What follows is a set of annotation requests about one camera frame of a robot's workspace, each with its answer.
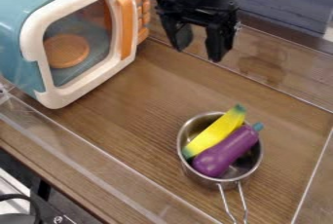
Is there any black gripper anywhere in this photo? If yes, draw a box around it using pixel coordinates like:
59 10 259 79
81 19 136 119
157 0 239 62

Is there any yellow toy banana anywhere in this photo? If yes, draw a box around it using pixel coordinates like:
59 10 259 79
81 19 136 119
182 104 247 159

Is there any silver metal pot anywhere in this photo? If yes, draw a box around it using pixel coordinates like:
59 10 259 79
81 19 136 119
177 112 263 224

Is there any blue toy microwave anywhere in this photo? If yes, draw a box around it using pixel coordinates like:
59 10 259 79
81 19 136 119
0 0 152 109

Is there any purple toy eggplant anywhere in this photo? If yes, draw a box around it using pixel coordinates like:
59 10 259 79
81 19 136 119
193 123 264 178

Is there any clear acrylic barrier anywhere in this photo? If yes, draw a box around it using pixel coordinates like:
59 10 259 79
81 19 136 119
0 85 223 224

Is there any black cable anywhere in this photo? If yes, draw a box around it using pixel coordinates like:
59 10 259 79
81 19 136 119
0 193 45 224

